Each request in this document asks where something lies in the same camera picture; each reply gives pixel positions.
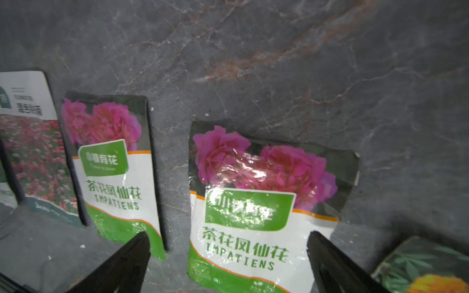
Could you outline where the green vegetable seed packet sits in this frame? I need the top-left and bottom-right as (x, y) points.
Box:
(0, 163), (18, 209)

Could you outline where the mixed flowers seed packet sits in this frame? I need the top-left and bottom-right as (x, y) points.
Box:
(1, 71), (83, 227)

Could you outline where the large marigold seed packet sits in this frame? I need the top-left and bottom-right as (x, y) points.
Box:
(372, 236), (469, 293)

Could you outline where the impatiens pink flower packet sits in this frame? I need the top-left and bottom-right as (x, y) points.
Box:
(188, 122), (360, 293)

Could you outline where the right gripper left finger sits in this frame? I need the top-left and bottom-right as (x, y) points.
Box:
(68, 231), (151, 293)

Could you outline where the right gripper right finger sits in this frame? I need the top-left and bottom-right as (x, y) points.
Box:
(307, 231), (387, 293)

